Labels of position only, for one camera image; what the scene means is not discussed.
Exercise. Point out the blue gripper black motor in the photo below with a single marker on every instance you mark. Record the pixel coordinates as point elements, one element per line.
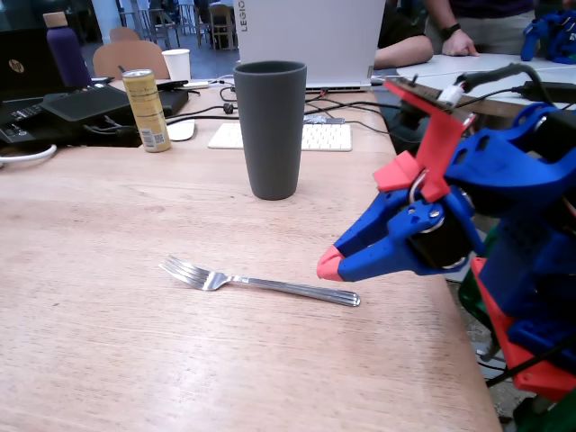
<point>398,238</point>

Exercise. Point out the silver metal fork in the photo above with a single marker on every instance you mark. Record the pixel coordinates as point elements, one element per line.
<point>270,283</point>

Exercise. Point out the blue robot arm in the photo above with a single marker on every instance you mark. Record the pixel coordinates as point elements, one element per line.
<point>495,166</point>

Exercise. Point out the bare forearm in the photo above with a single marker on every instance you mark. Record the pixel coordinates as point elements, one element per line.
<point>405,51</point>

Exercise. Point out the tall gray glass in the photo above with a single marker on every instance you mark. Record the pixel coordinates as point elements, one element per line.
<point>270,135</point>

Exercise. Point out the bare hand of bystander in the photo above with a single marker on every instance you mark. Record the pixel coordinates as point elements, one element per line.
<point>461,45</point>

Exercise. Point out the white keyboard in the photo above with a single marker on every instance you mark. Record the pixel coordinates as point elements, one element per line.
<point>326,137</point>

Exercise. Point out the green plastic stand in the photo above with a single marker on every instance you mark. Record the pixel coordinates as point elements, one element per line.
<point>472,297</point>

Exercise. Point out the silver foil wrapper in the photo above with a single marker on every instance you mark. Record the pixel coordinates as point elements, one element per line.
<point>326,119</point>

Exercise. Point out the white round table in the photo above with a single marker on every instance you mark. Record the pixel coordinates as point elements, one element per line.
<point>486,63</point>

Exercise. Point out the white laptop lid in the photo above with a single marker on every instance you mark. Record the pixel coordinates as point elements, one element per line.
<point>315,36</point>

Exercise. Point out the white computer mouse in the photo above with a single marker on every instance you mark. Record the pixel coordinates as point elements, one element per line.
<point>181,130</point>

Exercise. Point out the seated person dark clothes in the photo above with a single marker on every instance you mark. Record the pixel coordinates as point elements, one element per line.
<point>400,22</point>

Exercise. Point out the black wristwatch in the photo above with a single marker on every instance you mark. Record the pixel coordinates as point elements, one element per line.
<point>450,31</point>

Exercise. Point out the black power adapter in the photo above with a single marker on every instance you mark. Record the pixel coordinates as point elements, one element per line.
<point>549,92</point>

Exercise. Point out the white charger adapter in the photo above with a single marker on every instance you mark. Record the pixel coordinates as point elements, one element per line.
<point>195,84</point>

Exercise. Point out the black flat box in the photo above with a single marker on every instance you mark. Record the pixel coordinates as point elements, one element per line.
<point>175,101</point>

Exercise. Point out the standing person beige trousers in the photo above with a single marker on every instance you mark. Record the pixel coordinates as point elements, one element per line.
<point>495,27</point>

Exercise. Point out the black phone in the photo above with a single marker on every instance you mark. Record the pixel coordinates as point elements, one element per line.
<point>171,84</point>

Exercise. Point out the yellow drink can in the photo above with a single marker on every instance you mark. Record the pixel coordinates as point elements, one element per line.
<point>146,112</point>

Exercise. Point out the light wooden slatted chair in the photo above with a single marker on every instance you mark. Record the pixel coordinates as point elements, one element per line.
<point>222,27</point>

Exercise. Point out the white paper cup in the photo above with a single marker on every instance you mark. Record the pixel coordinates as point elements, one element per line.
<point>177,65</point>

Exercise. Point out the brown wooden chair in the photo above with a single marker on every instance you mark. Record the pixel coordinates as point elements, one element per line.
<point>130,58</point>
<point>123,34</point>

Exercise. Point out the black equipment case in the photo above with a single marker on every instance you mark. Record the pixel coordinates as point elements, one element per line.
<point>85,103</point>

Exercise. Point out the purple bottle wooden cap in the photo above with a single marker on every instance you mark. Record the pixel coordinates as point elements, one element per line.
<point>67,54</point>

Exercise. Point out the black HP laptop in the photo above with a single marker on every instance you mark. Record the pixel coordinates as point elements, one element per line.
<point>18,67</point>

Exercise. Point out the red camera mount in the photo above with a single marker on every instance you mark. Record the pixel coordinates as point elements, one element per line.
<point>438,144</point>

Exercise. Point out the small wrist camera board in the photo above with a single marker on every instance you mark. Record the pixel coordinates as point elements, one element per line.
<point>411,114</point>

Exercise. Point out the red robot base plate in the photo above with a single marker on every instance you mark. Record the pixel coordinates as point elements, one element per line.
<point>535,382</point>

